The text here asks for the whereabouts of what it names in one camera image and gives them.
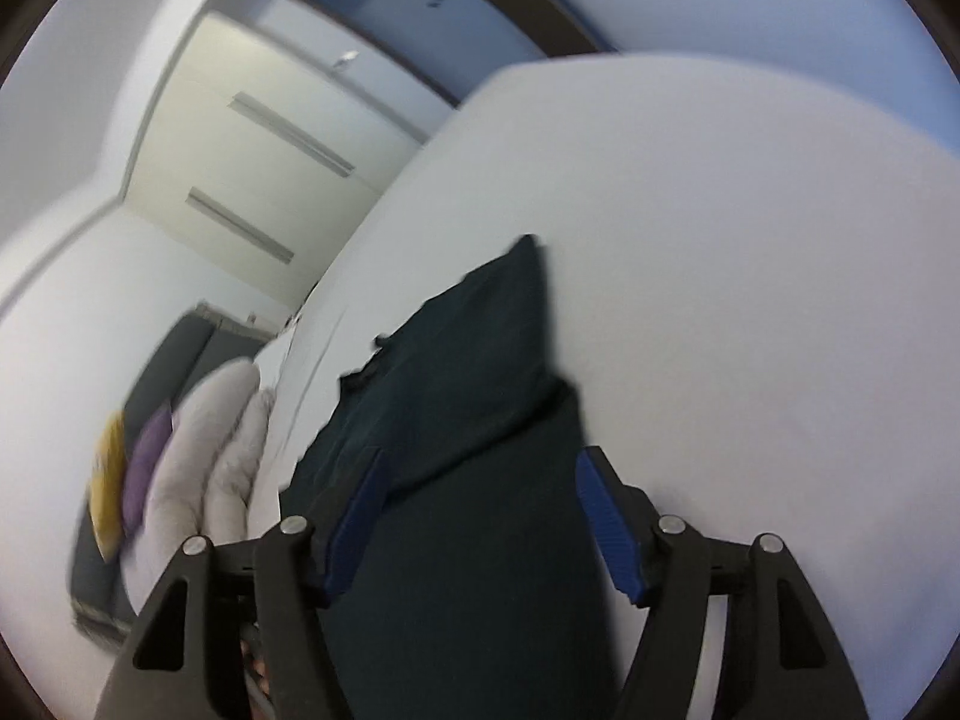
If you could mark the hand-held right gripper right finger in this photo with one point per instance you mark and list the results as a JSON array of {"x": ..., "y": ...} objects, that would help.
[{"x": 611, "y": 532}]

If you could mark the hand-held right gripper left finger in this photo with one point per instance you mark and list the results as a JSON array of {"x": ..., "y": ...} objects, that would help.
[{"x": 356, "y": 517}]

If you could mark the dark green sweater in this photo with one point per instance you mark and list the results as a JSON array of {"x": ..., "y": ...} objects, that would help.
[{"x": 465, "y": 540}]

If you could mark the folded beige duvet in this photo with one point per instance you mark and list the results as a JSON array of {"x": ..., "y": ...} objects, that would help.
[{"x": 195, "y": 465}]

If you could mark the white papers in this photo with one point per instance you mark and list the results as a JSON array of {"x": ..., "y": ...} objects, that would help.
[{"x": 274, "y": 360}]

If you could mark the purple pillow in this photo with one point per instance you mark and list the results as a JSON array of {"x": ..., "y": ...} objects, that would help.
[{"x": 146, "y": 465}]

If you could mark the grey headboard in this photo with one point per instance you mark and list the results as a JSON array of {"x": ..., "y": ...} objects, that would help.
[{"x": 172, "y": 360}]

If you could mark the yellow pillow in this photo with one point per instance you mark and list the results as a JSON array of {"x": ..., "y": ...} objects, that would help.
[{"x": 107, "y": 495}]

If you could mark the bed with grey sheet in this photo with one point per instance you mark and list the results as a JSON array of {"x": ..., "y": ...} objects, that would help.
[{"x": 712, "y": 277}]

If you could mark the cream wardrobe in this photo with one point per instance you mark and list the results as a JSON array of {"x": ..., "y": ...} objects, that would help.
[{"x": 225, "y": 165}]

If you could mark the brown door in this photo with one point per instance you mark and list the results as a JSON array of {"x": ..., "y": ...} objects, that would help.
[{"x": 540, "y": 7}]

